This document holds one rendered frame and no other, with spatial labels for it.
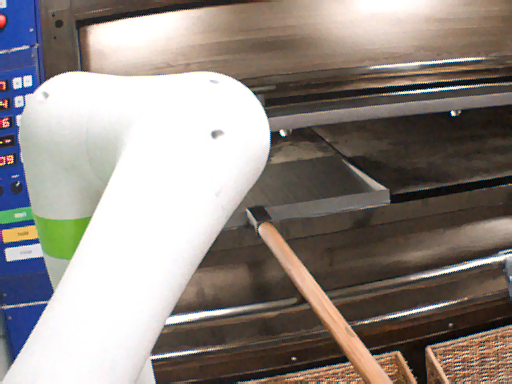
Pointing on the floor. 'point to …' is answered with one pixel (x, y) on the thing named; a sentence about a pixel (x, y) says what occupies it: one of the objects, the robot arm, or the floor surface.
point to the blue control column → (19, 20)
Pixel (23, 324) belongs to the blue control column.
